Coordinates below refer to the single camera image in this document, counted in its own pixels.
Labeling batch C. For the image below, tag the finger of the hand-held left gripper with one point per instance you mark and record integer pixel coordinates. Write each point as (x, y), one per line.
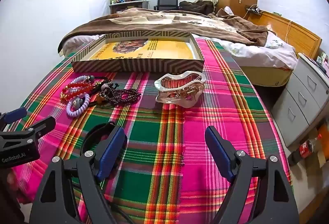
(15, 114)
(38, 126)

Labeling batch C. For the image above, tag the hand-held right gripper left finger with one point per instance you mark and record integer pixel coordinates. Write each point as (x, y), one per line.
(113, 152)

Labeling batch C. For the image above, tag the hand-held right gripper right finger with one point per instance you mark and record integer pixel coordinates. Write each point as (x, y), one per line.
(218, 152)

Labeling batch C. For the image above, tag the clear plastic hair claw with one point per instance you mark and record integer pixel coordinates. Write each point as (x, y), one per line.
(180, 85)

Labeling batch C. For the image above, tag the striped cardboard box tray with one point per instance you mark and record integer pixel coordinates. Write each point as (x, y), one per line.
(128, 65)

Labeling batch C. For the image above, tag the colourful plaid cloth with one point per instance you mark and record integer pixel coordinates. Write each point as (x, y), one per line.
(154, 149)

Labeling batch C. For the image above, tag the cola bottle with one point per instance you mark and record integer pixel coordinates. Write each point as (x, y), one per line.
(305, 148)

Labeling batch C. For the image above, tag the light grey drawer cabinet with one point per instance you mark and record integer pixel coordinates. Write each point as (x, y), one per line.
(300, 100)

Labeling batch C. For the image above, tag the brown blanket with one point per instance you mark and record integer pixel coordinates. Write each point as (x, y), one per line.
(154, 21)

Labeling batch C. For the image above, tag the cluster of small boxes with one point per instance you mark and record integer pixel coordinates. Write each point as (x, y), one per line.
(322, 59)

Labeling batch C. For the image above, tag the power strip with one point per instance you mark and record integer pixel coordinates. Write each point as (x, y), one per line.
(254, 9)

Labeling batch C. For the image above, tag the wooden side table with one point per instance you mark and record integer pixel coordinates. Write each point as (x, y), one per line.
(128, 5)

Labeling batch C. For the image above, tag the dark cloth pile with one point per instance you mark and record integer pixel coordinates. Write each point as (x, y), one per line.
(195, 5)

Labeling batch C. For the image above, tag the wooden bed frame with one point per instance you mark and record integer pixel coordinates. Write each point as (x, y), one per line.
(303, 36)

